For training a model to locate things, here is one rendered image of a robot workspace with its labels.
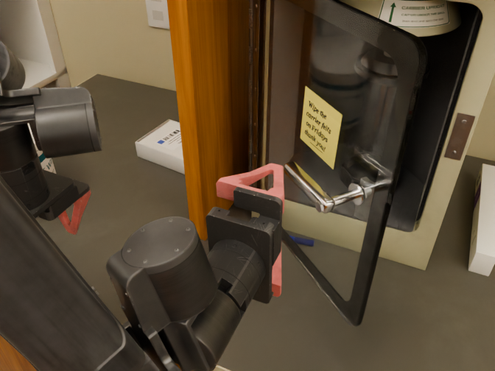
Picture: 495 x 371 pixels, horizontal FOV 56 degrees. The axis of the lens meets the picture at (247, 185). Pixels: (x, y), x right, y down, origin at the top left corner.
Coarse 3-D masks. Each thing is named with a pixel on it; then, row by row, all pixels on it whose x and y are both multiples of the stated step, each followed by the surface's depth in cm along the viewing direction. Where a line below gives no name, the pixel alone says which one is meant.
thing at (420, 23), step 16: (352, 0) 62; (368, 0) 60; (384, 0) 59; (400, 0) 58; (416, 0) 58; (432, 0) 58; (384, 16) 59; (400, 16) 59; (416, 16) 59; (432, 16) 59; (448, 16) 60; (416, 32) 59; (432, 32) 60
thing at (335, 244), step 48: (288, 0) 54; (336, 0) 47; (288, 48) 57; (336, 48) 49; (384, 48) 42; (288, 96) 61; (336, 96) 51; (384, 96) 44; (288, 144) 65; (384, 144) 46; (288, 192) 69; (336, 192) 57; (384, 192) 48; (288, 240) 74; (336, 240) 60; (336, 288) 64
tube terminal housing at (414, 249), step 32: (448, 0) 54; (480, 0) 52; (480, 32) 54; (480, 64) 56; (480, 96) 58; (448, 128) 66; (448, 160) 65; (448, 192) 68; (416, 224) 76; (384, 256) 80; (416, 256) 77
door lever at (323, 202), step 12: (288, 168) 56; (300, 168) 55; (300, 180) 54; (312, 180) 53; (312, 192) 52; (324, 192) 52; (348, 192) 52; (360, 192) 52; (324, 204) 50; (336, 204) 51; (360, 204) 52
